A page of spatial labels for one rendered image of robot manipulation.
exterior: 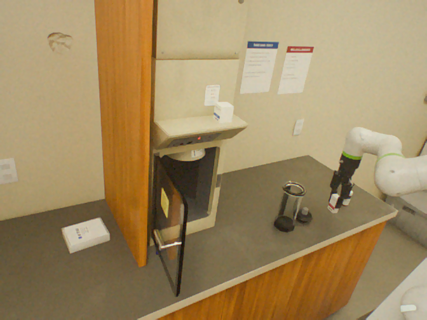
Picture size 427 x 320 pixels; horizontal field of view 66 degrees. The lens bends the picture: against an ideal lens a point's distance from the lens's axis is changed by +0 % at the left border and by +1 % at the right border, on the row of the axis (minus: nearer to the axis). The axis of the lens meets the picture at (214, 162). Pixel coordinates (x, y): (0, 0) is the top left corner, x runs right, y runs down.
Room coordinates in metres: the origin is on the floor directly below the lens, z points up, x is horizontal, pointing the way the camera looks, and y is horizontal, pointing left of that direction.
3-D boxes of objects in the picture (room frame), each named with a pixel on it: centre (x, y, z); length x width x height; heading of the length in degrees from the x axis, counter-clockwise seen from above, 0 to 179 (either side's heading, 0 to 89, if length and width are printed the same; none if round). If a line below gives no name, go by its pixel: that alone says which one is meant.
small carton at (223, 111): (1.11, -0.01, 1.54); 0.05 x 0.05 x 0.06; 30
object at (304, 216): (1.36, -0.48, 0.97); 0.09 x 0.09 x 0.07
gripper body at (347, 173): (1.42, -0.64, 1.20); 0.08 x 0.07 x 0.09; 21
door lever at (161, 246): (0.80, 0.13, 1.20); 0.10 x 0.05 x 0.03; 28
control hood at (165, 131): (1.06, 0.06, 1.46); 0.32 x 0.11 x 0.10; 125
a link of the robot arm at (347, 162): (1.42, -0.64, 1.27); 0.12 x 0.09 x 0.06; 111
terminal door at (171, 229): (0.88, 0.14, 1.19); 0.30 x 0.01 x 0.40; 28
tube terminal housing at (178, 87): (1.21, 0.16, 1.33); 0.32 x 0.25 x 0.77; 125
